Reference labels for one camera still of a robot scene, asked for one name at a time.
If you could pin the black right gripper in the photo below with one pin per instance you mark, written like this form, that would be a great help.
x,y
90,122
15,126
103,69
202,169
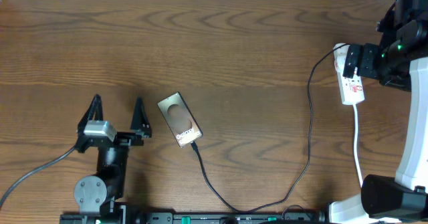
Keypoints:
x,y
368,52

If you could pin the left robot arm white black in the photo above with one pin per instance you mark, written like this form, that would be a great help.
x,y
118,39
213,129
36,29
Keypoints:
x,y
96,194

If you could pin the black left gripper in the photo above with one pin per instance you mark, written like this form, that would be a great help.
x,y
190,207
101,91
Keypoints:
x,y
142,124

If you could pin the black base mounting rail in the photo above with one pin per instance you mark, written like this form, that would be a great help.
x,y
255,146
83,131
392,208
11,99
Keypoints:
x,y
227,218

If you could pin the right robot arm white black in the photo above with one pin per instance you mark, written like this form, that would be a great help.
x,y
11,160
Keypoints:
x,y
399,61

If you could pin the white power strip red switches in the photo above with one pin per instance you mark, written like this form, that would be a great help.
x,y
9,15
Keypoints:
x,y
351,89

